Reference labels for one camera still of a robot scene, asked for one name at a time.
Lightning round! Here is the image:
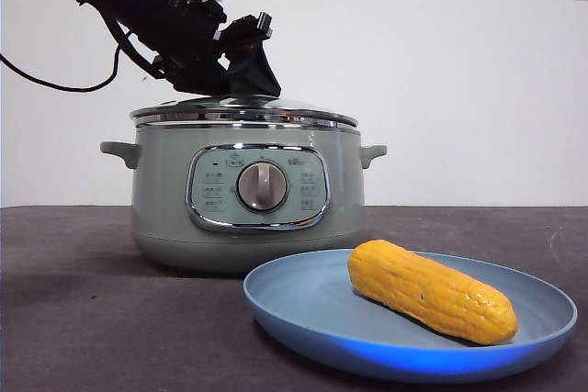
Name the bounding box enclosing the glass lid with green knob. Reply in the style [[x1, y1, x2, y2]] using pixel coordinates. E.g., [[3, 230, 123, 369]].
[[130, 94, 359, 129]]

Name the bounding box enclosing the yellow corn cob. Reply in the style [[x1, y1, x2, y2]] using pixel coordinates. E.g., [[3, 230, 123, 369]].
[[347, 239, 519, 346]]

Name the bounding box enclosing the green electric steamer pot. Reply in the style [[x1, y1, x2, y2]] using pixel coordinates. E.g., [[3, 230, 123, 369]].
[[99, 121, 389, 273]]

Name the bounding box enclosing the blue round plate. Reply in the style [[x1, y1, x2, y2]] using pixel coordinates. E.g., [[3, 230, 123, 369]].
[[243, 249, 579, 373]]

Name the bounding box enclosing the black cable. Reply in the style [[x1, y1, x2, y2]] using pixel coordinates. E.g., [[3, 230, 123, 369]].
[[0, 38, 126, 93]]

